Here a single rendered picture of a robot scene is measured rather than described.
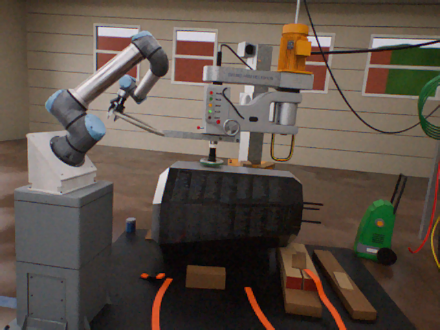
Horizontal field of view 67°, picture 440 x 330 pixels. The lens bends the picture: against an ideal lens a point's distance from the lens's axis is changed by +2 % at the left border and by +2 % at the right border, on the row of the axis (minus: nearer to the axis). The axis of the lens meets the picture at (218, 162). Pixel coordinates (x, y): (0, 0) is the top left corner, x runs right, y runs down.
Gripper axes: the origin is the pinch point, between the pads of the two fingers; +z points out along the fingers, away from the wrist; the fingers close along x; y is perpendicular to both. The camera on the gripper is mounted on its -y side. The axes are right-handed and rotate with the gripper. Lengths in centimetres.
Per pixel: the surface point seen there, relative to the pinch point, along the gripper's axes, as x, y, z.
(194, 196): 61, 62, 26
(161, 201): 43, 51, 41
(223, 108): 69, 39, -48
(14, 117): 110, -790, 192
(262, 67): 129, -3, -110
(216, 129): 71, 40, -30
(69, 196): -40, 81, 39
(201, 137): 66, 32, -18
